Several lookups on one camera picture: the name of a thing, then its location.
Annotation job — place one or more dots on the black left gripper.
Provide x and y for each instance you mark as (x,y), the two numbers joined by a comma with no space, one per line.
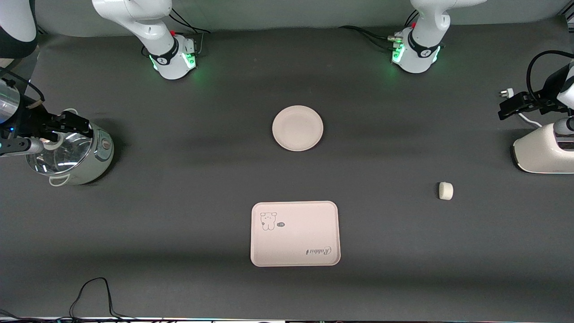
(539,101)

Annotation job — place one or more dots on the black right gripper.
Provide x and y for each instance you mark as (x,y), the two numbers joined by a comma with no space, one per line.
(32,121)

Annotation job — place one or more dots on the small white bun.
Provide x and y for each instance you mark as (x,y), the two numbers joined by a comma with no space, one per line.
(445,191)

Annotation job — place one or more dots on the round cream plate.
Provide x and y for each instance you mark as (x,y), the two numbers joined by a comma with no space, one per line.
(297,128)

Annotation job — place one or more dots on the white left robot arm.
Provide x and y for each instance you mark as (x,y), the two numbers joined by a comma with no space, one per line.
(421,49)

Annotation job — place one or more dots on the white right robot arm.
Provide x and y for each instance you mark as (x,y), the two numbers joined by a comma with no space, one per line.
(166,58)

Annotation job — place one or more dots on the cream tray with rabbit print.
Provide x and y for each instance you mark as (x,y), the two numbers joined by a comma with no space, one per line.
(296,242)

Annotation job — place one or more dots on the white power plug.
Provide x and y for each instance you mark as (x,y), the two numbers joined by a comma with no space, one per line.
(507,93)

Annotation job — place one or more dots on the glass pot lid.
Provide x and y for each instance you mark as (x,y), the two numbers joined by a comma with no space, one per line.
(58,159)

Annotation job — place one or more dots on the pale green electric pot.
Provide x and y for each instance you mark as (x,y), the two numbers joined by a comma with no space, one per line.
(96,161)

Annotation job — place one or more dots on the white countertop appliance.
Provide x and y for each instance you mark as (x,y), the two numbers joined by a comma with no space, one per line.
(538,154)

